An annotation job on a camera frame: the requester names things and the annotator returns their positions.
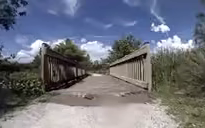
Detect wooden bridge railing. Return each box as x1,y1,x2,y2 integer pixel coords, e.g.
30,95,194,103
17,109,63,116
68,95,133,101
108,42,153,93
40,42,89,92

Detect green bushes and weeds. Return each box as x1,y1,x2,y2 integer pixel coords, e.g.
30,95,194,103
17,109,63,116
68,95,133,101
0,56,48,111

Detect tall green reeds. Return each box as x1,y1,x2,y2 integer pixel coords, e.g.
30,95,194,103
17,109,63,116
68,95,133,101
150,46,205,101

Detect grey bridge deck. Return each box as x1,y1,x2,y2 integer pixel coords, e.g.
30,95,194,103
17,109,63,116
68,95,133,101
48,72,154,108

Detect overhanging dark tree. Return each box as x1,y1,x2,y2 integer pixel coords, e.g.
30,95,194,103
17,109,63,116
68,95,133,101
0,0,29,64

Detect pale gravel path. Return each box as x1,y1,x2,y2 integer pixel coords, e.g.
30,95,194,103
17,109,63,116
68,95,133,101
0,99,181,128

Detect grass verge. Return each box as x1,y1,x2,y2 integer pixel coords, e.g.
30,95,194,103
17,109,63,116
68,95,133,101
153,89,205,128

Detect green trees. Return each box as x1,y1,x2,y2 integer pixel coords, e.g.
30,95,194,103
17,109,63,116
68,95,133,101
53,34,144,69

